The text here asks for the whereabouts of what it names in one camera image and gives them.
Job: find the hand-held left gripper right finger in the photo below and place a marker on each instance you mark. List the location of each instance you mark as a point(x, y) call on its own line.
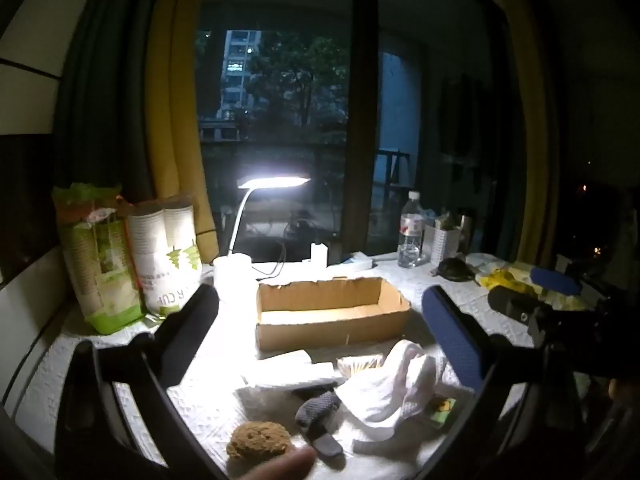
point(452, 335)

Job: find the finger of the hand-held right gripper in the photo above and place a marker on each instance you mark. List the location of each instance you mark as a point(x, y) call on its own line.
point(555, 280)
point(510, 302)

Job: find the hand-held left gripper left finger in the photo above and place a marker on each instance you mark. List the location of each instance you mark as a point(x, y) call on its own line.
point(192, 317)

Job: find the small yellow green card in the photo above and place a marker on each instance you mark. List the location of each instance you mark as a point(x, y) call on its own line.
point(440, 407)

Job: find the white towel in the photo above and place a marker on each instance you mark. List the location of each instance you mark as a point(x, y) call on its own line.
point(395, 390)

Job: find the white waffle cloth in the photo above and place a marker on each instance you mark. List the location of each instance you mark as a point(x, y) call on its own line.
point(290, 367)

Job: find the cardboard box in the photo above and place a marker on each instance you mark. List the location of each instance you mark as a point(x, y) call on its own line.
point(325, 335)

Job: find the brown sponge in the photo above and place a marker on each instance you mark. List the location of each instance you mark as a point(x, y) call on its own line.
point(257, 440)

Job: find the grey sock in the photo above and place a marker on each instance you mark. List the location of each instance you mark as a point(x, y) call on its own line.
point(317, 407)

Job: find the person's right hand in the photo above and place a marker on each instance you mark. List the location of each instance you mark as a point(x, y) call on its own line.
point(621, 390)

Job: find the person's left hand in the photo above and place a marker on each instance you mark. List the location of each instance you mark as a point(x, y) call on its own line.
point(280, 465)

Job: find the yellow plastic wrapper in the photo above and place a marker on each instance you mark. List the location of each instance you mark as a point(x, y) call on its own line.
point(502, 277)

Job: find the white crumpled tissue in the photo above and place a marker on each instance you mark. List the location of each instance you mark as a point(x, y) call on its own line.
point(484, 260)

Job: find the white desk lamp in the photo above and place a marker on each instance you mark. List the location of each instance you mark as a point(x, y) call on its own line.
point(232, 275)

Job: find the dark round pouch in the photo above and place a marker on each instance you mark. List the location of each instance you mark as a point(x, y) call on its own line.
point(452, 267)

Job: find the white paper cup pack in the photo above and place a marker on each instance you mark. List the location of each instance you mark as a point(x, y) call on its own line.
point(160, 250)

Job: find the white perforated basket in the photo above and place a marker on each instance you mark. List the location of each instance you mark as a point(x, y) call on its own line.
point(440, 245)

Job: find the white textured tablecloth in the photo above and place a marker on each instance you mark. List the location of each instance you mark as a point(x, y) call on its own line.
point(205, 410)

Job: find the green paper cup pack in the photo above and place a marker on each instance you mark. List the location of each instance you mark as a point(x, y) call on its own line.
point(100, 285)

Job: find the clear water bottle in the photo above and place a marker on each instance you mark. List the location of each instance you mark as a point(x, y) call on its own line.
point(410, 240)

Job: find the white power strip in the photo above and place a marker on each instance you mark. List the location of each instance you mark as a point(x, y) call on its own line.
point(360, 261)

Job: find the white charger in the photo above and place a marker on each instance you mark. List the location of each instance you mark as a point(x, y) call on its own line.
point(319, 254)

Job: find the yellow curtain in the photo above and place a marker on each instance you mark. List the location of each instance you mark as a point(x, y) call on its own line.
point(170, 135)
point(535, 135)

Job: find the dark green curtain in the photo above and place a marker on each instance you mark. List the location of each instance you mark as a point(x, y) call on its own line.
point(100, 85)

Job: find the dark window frame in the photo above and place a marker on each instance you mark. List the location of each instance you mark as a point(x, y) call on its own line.
point(362, 110)

